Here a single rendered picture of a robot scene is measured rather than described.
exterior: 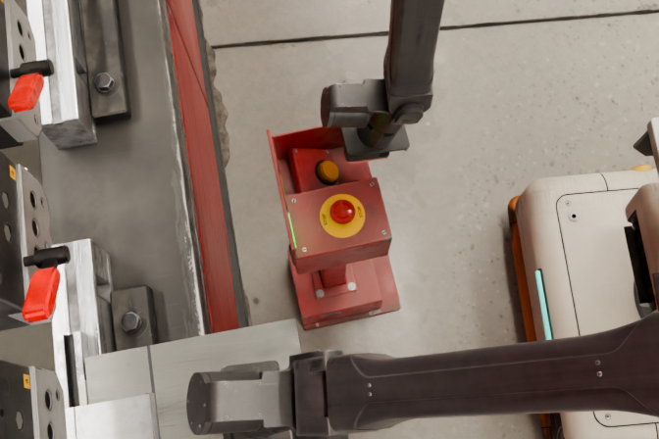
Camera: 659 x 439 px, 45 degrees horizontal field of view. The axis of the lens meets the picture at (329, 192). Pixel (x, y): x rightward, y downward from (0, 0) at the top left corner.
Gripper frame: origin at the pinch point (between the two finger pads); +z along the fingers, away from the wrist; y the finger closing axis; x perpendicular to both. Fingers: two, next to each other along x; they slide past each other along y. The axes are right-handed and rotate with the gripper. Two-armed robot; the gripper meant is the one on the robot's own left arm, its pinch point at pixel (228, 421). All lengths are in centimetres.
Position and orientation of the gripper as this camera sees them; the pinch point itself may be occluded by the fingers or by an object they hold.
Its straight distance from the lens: 96.4
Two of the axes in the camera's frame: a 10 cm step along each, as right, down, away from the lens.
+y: 1.8, 9.3, -3.1
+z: -4.7, 3.6, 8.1
